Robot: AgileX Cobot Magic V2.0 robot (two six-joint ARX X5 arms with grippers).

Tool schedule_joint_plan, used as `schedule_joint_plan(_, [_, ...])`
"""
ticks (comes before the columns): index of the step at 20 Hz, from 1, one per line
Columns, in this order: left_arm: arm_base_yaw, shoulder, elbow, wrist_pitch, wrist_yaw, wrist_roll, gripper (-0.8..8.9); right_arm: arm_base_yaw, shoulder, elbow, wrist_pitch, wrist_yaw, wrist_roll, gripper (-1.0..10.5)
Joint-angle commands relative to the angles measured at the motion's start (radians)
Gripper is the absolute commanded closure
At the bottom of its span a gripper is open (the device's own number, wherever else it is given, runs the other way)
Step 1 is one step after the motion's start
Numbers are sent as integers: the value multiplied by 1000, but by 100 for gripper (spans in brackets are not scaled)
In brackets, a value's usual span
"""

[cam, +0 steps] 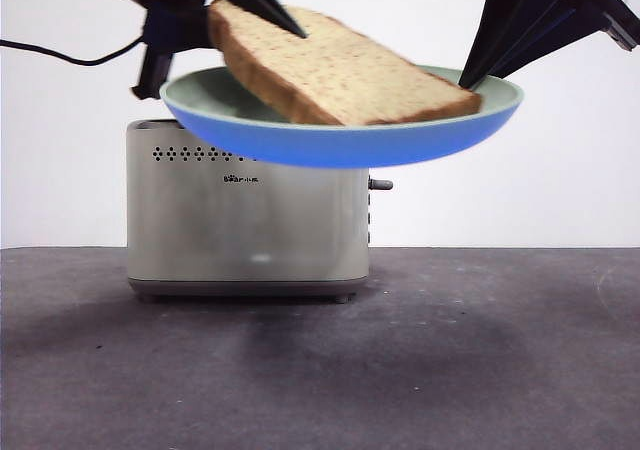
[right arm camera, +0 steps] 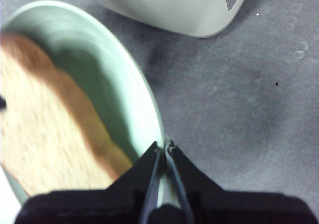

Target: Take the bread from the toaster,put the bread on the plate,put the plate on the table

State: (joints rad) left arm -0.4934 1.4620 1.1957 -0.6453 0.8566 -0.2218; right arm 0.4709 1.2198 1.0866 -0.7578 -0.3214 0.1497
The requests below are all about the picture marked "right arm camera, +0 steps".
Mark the toasted bread slice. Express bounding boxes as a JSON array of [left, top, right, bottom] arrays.
[[0, 32, 134, 198]]

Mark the cream two-slot toaster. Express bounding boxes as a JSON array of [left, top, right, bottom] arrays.
[[84, 0, 252, 38]]

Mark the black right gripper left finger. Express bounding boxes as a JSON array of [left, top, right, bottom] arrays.
[[14, 141, 160, 224]]

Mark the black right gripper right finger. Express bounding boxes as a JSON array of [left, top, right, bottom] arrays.
[[165, 140, 319, 224]]

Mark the pale green round plate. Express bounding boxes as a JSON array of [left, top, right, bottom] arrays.
[[0, 0, 181, 209]]

